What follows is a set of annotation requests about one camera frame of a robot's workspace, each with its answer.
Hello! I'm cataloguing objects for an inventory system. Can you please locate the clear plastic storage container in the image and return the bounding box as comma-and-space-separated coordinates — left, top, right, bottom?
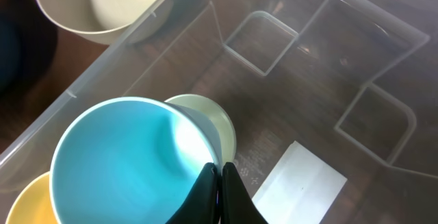
1, 0, 437, 223

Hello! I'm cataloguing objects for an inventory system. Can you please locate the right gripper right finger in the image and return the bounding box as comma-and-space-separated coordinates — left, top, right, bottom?
220, 162, 268, 224

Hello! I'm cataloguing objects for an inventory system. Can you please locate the light blue cup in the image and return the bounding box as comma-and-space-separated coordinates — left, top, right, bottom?
49, 97, 222, 223

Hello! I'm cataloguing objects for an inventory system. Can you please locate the yellow cup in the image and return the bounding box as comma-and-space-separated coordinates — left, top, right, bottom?
5, 172, 58, 224

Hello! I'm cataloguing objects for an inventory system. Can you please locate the cream large bowl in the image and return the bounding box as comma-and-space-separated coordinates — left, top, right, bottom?
36, 0, 157, 45

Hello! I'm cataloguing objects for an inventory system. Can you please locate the dark blue bowl upper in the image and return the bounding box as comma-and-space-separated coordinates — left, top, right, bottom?
1, 15, 21, 91

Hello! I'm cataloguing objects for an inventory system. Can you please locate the cream white cup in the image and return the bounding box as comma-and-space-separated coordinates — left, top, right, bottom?
166, 94, 237, 165

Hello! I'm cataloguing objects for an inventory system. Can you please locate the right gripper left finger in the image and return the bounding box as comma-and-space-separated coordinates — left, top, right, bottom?
166, 162, 219, 224

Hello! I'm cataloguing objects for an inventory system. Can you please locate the white paper label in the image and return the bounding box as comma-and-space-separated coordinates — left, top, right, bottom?
252, 141, 347, 224

